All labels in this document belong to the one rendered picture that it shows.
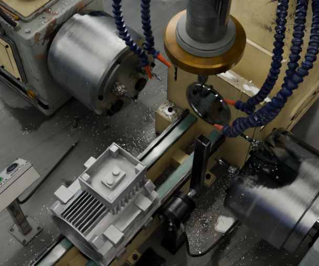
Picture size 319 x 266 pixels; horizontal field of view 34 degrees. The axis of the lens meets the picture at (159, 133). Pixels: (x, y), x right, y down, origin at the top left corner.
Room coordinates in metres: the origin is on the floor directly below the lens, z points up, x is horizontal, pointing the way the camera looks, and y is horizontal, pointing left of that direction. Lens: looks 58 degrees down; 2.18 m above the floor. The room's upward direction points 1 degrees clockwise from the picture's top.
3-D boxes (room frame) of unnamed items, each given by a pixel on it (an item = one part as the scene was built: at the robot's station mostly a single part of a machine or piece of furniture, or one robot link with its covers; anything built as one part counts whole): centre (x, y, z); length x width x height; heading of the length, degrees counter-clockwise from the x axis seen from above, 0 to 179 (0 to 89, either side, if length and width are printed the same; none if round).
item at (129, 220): (0.52, 0.13, 1.01); 0.20 x 0.19 x 0.19; 142
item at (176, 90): (0.88, -0.17, 0.97); 0.30 x 0.11 x 0.34; 50
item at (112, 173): (0.55, 0.10, 1.11); 0.12 x 0.11 x 0.07; 142
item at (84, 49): (0.99, 0.20, 1.04); 0.37 x 0.25 x 0.25; 50
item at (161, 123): (0.88, -0.03, 0.86); 0.07 x 0.06 x 0.12; 50
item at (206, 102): (0.83, -0.13, 1.01); 0.15 x 0.02 x 0.15; 50
